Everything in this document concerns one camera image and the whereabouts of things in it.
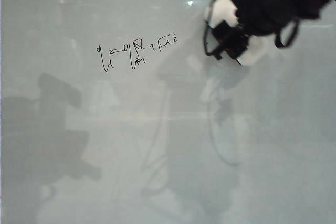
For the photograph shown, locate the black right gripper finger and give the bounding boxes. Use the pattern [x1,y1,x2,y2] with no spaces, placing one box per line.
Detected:
[211,20,249,61]

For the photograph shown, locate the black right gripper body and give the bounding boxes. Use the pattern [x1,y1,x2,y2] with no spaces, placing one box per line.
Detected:
[220,0,297,36]

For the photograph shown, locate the white whiteboard eraser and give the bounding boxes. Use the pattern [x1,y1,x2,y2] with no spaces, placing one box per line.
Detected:
[204,0,269,67]

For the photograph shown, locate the white glass whiteboard panel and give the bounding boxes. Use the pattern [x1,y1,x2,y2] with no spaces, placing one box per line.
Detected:
[0,0,336,224]

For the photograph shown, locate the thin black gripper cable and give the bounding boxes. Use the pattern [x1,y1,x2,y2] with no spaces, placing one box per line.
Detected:
[202,0,224,57]

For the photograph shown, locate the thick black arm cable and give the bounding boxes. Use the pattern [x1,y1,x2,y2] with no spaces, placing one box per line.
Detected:
[274,18,300,49]

